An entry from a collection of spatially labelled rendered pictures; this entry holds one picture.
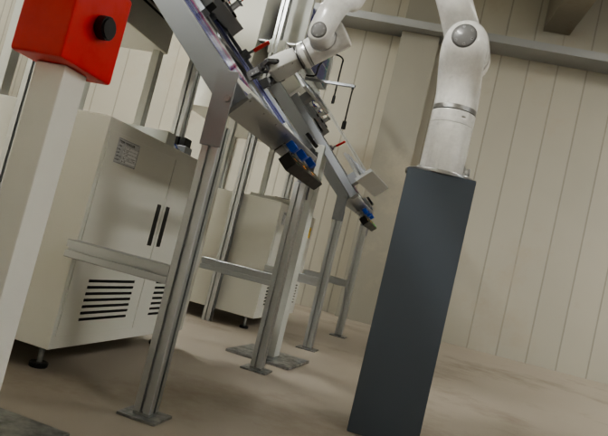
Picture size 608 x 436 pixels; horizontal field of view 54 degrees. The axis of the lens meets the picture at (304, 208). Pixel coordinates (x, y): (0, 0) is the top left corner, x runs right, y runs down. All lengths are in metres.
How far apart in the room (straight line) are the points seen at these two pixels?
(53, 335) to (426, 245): 0.93
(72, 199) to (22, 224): 0.45
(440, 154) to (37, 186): 1.02
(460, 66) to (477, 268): 3.26
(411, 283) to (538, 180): 3.46
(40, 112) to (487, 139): 4.18
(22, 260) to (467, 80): 1.17
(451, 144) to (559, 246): 3.36
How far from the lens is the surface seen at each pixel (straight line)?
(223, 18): 2.08
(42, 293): 1.52
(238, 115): 1.40
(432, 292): 1.57
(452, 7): 1.80
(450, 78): 1.68
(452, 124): 1.65
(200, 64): 1.41
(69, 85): 1.07
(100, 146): 1.48
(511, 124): 4.99
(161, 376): 1.33
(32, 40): 1.06
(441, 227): 1.57
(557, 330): 4.94
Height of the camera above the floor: 0.42
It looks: 4 degrees up
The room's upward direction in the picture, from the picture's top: 14 degrees clockwise
